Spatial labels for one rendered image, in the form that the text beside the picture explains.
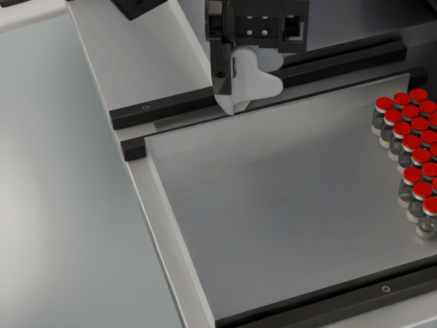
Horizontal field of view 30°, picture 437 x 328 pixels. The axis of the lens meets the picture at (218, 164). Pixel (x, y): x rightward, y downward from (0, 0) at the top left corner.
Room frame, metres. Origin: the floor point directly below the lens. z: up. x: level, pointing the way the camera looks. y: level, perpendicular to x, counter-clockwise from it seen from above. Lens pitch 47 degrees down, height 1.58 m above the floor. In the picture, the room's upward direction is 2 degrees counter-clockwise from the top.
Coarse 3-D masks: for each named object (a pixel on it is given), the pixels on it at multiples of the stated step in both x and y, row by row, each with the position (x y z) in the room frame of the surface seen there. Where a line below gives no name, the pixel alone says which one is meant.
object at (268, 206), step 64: (192, 128) 0.68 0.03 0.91; (256, 128) 0.71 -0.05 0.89; (320, 128) 0.71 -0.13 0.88; (192, 192) 0.61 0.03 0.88; (256, 192) 0.61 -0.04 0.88; (320, 192) 0.61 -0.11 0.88; (384, 192) 0.60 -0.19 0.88; (192, 256) 0.50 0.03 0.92; (256, 256) 0.52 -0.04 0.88; (320, 256) 0.52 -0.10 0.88; (384, 256) 0.52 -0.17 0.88; (256, 320) 0.43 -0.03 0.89
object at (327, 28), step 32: (192, 0) 0.98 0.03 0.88; (320, 0) 0.97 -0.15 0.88; (352, 0) 0.97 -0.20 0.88; (384, 0) 0.97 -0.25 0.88; (416, 0) 0.97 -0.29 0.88; (192, 32) 0.87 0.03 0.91; (320, 32) 0.90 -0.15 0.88; (352, 32) 0.90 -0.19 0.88; (384, 32) 0.85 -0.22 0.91; (416, 32) 0.87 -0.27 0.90; (288, 64) 0.81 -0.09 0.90
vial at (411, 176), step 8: (408, 168) 0.60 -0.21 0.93; (416, 168) 0.60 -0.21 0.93; (408, 176) 0.59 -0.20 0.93; (416, 176) 0.59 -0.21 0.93; (400, 184) 0.59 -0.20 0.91; (408, 184) 0.58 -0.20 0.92; (400, 192) 0.59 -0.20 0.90; (408, 192) 0.58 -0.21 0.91; (400, 200) 0.58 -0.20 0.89; (408, 200) 0.58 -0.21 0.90
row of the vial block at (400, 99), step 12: (396, 96) 0.71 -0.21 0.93; (408, 96) 0.71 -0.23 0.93; (396, 108) 0.71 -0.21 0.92; (408, 108) 0.69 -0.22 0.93; (408, 120) 0.68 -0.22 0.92; (420, 120) 0.67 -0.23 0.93; (420, 132) 0.66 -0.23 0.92; (432, 132) 0.65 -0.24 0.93; (432, 144) 0.64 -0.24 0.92; (432, 156) 0.62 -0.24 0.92
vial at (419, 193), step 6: (414, 186) 0.57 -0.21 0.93; (420, 186) 0.57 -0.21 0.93; (426, 186) 0.57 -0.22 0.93; (414, 192) 0.57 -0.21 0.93; (420, 192) 0.56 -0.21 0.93; (426, 192) 0.56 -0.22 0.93; (414, 198) 0.56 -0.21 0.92; (420, 198) 0.56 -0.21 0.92; (408, 204) 0.57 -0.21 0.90; (414, 204) 0.56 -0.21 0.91; (420, 204) 0.56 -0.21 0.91; (408, 210) 0.57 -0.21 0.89; (414, 210) 0.56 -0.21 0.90; (420, 210) 0.56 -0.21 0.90; (408, 216) 0.56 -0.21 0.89; (414, 216) 0.56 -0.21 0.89; (414, 222) 0.56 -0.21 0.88
